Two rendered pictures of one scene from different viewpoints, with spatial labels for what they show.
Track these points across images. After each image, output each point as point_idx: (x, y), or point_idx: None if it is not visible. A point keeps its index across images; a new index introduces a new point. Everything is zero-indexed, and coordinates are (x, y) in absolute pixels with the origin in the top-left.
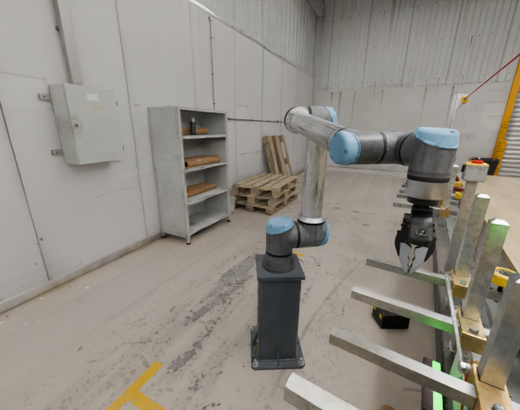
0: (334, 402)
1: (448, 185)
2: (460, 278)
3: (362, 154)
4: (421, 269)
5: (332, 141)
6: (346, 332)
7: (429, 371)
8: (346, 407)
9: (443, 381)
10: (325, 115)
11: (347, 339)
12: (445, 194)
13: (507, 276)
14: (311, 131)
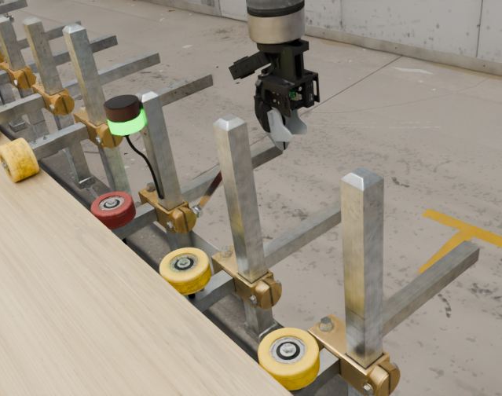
0: (184, 82)
1: (251, 20)
2: (345, 336)
3: None
4: (404, 304)
5: None
6: (269, 148)
7: (203, 178)
8: (178, 86)
9: (190, 181)
10: None
11: (260, 146)
12: (250, 32)
13: (273, 335)
14: None
